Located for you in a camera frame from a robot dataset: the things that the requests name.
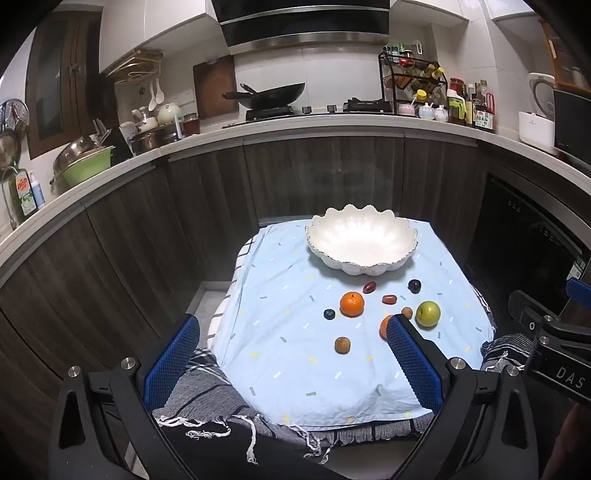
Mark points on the dark red cherry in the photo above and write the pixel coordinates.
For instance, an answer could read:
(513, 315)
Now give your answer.
(414, 286)

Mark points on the dark wooden framed window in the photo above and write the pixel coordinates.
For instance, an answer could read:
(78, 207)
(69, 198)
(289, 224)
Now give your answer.
(60, 83)

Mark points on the steel kitchen faucet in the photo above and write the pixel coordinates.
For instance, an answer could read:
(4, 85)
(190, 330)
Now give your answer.
(10, 212)

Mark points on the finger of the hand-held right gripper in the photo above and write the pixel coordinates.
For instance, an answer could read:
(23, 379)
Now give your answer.
(524, 309)
(579, 290)

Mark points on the dark cloth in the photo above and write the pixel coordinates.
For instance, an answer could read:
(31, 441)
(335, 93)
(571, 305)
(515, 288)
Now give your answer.
(258, 466)

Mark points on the mandarin orange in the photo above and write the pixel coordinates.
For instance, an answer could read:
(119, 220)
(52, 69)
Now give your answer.
(384, 326)
(352, 304)

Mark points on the white rice cooker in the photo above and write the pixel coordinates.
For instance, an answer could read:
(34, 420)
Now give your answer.
(540, 92)

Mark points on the red lidded jar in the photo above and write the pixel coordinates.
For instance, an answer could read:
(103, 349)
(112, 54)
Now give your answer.
(190, 124)

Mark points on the black gas stove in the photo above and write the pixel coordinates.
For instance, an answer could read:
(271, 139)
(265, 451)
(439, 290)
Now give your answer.
(364, 106)

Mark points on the wooden wall rack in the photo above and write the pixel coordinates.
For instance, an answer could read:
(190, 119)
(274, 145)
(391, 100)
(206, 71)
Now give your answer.
(138, 64)

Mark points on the white kettle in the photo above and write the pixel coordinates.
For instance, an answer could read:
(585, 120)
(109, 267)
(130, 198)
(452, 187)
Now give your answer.
(168, 113)

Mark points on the steel mixing bowl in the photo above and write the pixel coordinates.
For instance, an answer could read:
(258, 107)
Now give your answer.
(76, 152)

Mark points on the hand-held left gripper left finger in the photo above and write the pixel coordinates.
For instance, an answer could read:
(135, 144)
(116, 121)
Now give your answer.
(171, 364)

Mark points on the blue and white bottle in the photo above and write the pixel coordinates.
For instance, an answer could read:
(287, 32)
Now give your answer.
(38, 194)

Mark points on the steel cooking pot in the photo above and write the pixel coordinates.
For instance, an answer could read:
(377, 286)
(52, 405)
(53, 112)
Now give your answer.
(152, 141)

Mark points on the green dish soap bottle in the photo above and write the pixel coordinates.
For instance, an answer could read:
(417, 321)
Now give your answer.
(25, 196)

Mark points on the wooden cutting board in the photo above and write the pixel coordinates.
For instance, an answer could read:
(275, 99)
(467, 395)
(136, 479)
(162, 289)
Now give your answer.
(214, 87)

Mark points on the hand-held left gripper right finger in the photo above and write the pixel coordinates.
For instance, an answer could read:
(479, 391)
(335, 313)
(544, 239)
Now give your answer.
(415, 364)

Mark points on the white hanging spoon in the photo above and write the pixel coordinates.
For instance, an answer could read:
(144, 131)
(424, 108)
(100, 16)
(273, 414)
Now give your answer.
(159, 94)
(151, 97)

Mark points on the brown longan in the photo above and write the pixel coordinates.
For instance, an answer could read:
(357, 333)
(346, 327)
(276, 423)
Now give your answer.
(342, 345)
(407, 312)

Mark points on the white condiment jar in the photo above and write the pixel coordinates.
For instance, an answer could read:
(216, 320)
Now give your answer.
(425, 111)
(440, 114)
(406, 110)

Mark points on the white upper cabinet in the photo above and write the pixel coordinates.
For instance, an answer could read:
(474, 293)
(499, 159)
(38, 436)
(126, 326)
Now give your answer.
(152, 27)

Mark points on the black built-in oven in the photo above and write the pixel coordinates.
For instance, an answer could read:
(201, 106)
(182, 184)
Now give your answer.
(521, 240)

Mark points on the black range hood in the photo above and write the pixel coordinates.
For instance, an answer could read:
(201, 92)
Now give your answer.
(300, 23)

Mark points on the green plastic basin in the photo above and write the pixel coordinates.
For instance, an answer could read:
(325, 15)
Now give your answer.
(87, 170)

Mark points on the blueberry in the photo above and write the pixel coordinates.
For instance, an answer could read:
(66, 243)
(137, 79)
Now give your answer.
(328, 314)

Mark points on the black microwave oven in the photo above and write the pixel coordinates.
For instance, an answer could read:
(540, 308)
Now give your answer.
(572, 120)

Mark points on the light blue patterned cloth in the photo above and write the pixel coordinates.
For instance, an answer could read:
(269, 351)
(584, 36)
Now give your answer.
(286, 323)

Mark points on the white scalloped ceramic bowl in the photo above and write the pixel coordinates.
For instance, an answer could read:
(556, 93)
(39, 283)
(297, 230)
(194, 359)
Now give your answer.
(360, 240)

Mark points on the steel hanging strainer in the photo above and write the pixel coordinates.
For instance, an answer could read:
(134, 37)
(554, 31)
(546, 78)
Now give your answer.
(14, 120)

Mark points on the black wok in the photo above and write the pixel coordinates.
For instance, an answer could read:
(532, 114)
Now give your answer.
(272, 94)

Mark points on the dark red jujube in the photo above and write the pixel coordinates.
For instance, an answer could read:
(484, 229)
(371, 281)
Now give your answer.
(369, 287)

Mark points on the row of condiment bottles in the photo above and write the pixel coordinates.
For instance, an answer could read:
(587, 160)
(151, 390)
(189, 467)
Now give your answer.
(471, 108)

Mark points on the white square appliance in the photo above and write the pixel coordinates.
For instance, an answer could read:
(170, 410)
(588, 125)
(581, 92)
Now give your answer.
(535, 131)

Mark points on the white kitchen countertop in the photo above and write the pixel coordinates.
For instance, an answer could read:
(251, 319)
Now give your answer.
(207, 138)

